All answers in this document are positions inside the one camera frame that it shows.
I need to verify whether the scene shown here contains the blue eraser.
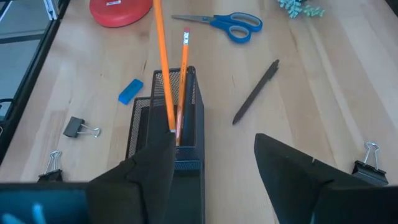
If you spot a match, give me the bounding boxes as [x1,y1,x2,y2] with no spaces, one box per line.
[118,78,144,105]

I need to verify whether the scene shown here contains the red desk lamp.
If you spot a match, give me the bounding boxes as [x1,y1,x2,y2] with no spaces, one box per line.
[89,0,154,28]

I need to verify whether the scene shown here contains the blue handled scissors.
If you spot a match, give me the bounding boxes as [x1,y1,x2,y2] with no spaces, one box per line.
[171,12,264,44]

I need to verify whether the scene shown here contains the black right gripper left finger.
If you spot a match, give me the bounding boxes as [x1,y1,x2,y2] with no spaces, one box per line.
[85,129,177,224]

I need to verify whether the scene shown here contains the silver corner bracket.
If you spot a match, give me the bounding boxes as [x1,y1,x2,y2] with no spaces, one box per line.
[42,0,60,21]

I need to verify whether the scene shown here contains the black pen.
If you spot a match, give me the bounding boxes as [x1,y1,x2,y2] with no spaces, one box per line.
[232,58,280,126]

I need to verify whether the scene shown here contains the black marker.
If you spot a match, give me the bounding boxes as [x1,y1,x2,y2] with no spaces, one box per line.
[181,73,196,147]

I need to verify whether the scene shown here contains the black mesh desk organizer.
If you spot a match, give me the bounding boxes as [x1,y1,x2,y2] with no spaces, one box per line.
[125,65,206,224]

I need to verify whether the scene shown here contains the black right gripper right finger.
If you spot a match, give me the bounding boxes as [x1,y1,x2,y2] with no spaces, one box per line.
[254,133,398,224]

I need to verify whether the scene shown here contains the black aluminium table frame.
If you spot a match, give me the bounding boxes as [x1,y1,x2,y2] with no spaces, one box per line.
[0,0,71,164]

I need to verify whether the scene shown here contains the orange pencil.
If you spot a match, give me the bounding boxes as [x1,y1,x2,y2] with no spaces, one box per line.
[175,27,192,147]
[152,0,177,132]

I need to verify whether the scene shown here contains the potted succulent plant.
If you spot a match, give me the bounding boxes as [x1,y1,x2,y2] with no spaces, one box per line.
[277,0,326,19]

